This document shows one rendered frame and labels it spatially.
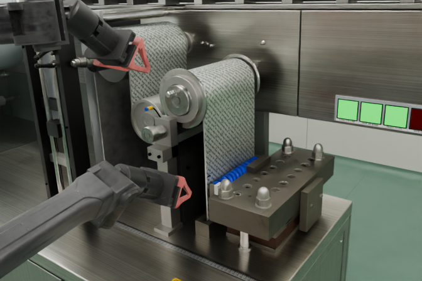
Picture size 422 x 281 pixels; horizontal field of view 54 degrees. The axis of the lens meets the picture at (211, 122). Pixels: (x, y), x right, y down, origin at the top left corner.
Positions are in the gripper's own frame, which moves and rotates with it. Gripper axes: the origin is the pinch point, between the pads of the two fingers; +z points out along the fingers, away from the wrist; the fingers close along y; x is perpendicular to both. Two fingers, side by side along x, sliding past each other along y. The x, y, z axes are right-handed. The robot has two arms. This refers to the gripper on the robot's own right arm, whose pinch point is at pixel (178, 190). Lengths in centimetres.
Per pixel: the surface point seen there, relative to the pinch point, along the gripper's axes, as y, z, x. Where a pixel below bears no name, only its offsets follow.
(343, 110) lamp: 23.6, 29.6, 31.3
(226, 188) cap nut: 8.0, 7.0, 3.4
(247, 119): 0.8, 21.0, 23.1
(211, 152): 0.6, 8.2, 11.1
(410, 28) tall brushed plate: 38, 19, 50
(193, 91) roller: -0.8, -3.3, 22.8
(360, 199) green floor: -16, 240, 20
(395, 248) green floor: 19, 199, -5
